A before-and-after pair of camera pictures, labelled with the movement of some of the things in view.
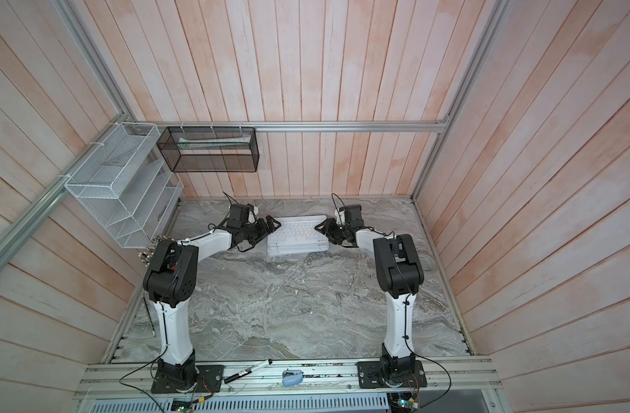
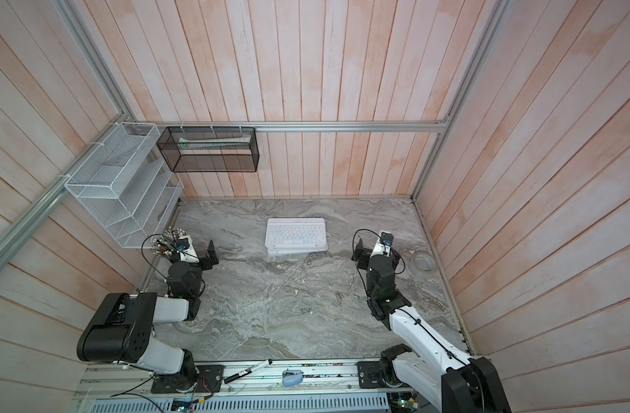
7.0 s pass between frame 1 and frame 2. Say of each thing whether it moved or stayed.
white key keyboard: stayed
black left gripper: moved
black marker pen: stayed
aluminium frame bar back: stayed
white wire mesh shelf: stayed
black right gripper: moved
